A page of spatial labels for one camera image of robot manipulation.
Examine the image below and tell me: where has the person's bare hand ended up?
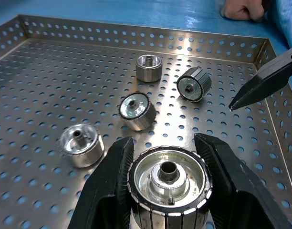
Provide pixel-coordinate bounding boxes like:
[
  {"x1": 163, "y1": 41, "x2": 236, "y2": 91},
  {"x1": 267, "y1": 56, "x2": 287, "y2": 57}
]
[{"x1": 221, "y1": 0, "x2": 266, "y2": 20}]

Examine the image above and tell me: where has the blue sleeve of person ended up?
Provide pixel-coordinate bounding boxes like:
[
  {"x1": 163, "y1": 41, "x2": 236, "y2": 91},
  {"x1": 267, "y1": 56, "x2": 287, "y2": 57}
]
[{"x1": 262, "y1": 0, "x2": 292, "y2": 50}]

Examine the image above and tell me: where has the metal roller with dark segments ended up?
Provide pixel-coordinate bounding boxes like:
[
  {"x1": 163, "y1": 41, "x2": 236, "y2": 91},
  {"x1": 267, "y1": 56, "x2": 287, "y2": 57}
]
[
  {"x1": 176, "y1": 67, "x2": 212, "y2": 103},
  {"x1": 128, "y1": 149, "x2": 213, "y2": 229}
]

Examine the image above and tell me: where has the perforated steel tray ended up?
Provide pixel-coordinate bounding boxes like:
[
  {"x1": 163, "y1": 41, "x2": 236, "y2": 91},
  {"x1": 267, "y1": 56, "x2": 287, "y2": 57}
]
[{"x1": 0, "y1": 14, "x2": 292, "y2": 229}]

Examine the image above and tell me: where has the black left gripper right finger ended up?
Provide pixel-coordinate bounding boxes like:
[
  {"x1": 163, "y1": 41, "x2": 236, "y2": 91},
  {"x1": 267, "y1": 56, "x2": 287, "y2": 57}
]
[{"x1": 194, "y1": 133, "x2": 292, "y2": 229}]

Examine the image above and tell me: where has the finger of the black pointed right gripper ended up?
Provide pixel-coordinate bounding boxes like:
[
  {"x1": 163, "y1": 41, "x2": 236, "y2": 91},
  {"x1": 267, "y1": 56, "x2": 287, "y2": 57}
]
[{"x1": 228, "y1": 44, "x2": 292, "y2": 112}]

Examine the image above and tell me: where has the smooth silver metal roller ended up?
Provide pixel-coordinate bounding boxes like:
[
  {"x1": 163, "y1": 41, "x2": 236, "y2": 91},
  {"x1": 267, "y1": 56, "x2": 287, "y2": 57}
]
[
  {"x1": 59, "y1": 123, "x2": 105, "y2": 168},
  {"x1": 118, "y1": 92, "x2": 157, "y2": 132},
  {"x1": 136, "y1": 54, "x2": 163, "y2": 83}
]

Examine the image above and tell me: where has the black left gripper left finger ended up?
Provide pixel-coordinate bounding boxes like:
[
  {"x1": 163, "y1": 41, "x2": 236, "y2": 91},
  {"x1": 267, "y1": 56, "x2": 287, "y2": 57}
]
[{"x1": 68, "y1": 136, "x2": 135, "y2": 229}]

